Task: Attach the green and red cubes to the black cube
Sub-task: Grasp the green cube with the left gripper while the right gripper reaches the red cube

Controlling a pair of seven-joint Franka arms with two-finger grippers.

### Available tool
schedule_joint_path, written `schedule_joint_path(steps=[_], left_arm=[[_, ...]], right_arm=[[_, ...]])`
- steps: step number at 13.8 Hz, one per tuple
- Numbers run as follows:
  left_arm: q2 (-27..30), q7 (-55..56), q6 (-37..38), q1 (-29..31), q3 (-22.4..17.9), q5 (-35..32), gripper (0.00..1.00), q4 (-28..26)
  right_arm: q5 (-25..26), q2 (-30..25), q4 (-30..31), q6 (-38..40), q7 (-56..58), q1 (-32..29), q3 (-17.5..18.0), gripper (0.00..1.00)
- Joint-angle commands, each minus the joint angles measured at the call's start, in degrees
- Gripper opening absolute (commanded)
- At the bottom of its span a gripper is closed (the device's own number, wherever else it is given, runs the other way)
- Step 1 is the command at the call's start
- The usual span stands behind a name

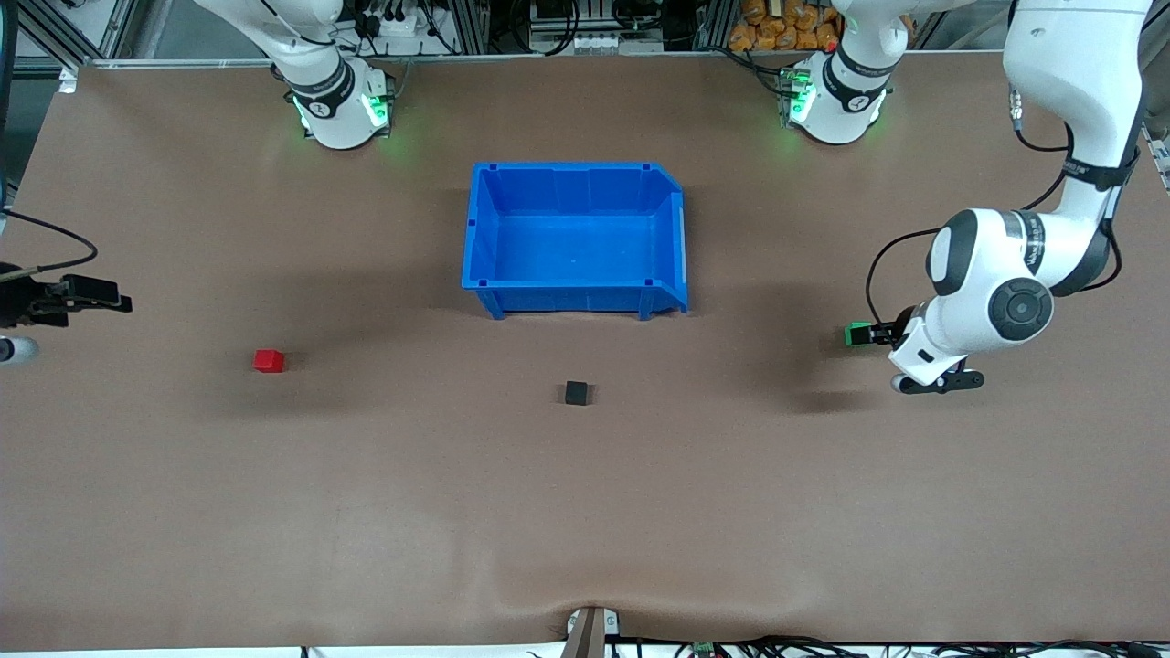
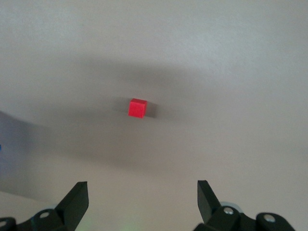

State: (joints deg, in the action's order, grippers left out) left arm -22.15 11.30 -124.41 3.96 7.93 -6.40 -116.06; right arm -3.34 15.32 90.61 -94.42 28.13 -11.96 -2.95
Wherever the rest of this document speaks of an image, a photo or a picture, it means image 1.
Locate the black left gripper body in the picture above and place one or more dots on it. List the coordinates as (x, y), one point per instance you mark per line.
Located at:
(899, 327)

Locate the blue plastic storage bin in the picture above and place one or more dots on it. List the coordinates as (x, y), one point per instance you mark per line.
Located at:
(576, 238)

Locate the small black cube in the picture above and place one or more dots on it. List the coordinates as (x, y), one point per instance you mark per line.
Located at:
(576, 393)

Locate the grey power strip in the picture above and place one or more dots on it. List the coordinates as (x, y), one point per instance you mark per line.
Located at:
(603, 42)

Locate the aluminium extrusion post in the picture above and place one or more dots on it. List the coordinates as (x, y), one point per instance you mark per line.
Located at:
(717, 23)
(468, 27)

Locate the perforated metal rail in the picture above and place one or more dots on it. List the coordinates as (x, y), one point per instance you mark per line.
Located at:
(1159, 160)

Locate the black electronics box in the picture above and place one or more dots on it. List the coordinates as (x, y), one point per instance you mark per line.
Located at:
(585, 14)

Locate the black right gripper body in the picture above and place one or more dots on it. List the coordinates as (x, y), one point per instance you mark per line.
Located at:
(20, 304)

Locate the white power strip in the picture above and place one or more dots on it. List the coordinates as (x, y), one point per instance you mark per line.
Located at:
(411, 29)

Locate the small red cube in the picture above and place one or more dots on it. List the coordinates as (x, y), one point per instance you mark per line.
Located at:
(269, 361)

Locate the orange packaged goods pile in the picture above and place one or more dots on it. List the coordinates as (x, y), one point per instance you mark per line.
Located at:
(768, 32)

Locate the metal table clamp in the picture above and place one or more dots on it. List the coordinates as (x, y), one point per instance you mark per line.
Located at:
(592, 632)

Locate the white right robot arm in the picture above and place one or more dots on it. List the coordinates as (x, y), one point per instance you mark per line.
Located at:
(338, 119)

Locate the small green cube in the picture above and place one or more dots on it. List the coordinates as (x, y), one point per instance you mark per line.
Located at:
(856, 334)

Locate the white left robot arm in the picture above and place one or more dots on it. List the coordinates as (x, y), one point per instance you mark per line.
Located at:
(987, 292)

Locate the brown table mat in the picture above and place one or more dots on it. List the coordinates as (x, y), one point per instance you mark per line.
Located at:
(366, 512)

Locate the aluminium frame struts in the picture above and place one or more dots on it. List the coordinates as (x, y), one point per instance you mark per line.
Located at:
(55, 32)

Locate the small white corner bracket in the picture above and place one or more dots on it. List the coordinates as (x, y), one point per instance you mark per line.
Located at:
(67, 80)

